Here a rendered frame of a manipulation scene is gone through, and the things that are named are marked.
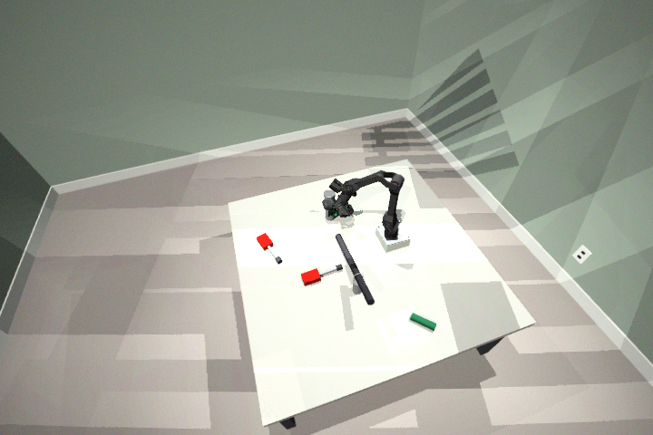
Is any grey metal post with cap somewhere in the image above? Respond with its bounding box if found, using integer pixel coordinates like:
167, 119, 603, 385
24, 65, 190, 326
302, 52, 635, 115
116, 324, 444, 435
324, 189, 336, 220

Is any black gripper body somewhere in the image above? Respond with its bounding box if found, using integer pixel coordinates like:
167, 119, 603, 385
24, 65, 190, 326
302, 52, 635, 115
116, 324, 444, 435
322, 195, 354, 212

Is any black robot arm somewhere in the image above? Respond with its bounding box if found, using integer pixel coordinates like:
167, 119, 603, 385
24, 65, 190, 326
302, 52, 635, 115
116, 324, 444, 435
329, 170, 404, 241

